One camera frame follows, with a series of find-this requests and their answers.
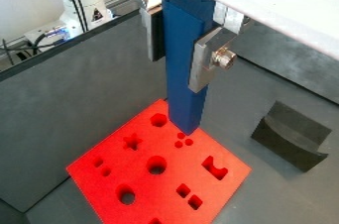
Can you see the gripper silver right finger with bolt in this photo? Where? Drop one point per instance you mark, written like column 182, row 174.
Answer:
column 212, row 51

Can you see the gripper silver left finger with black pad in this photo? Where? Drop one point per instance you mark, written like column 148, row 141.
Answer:
column 151, row 13

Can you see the blue rectangular block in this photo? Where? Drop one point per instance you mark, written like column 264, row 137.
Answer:
column 188, row 20

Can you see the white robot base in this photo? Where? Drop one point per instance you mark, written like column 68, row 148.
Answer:
column 81, row 16

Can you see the black curved fixture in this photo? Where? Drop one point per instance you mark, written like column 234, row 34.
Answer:
column 292, row 136

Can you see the red foam shape board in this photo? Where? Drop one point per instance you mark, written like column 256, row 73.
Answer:
column 151, row 175

